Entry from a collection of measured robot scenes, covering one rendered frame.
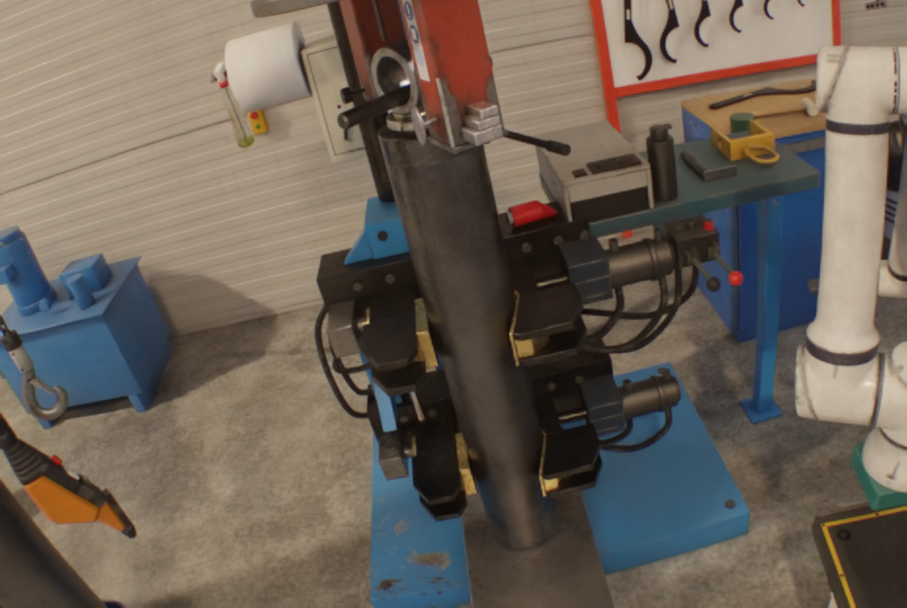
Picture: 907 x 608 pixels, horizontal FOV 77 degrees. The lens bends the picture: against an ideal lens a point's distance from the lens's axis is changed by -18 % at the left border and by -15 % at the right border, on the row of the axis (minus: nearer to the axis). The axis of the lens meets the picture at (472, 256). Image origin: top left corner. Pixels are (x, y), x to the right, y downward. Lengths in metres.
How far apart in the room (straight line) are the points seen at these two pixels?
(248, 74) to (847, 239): 1.80
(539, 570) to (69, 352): 2.57
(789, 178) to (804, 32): 2.13
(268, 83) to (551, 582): 1.78
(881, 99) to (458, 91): 0.73
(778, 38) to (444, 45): 2.94
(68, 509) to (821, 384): 1.51
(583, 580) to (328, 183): 2.44
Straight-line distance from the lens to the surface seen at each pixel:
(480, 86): 1.22
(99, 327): 3.51
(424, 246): 1.46
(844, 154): 1.24
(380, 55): 1.40
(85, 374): 3.73
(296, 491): 2.82
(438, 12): 1.17
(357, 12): 1.52
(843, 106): 1.22
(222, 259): 3.93
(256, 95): 2.29
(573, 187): 1.73
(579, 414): 2.03
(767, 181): 1.96
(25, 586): 1.94
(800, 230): 2.90
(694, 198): 1.86
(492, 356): 1.60
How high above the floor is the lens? 1.87
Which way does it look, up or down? 28 degrees down
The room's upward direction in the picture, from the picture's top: 13 degrees counter-clockwise
